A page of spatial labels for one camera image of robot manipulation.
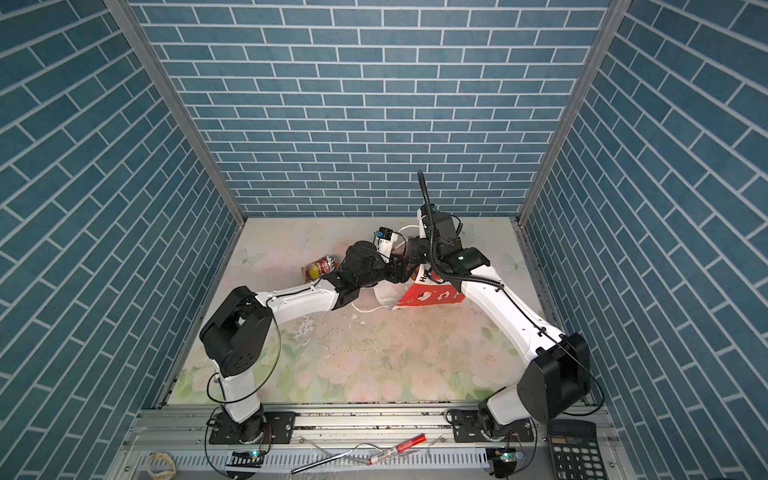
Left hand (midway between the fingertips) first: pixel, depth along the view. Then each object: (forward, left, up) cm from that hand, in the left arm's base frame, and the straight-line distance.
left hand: (411, 260), depth 86 cm
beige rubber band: (-47, +57, -18) cm, 76 cm away
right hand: (+1, +1, +8) cm, 8 cm away
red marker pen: (-44, +5, -17) cm, 47 cm away
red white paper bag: (-9, -3, 0) cm, 10 cm away
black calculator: (-45, -37, -15) cm, 60 cm away
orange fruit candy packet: (+7, +32, -14) cm, 36 cm away
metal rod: (-45, +21, -18) cm, 53 cm away
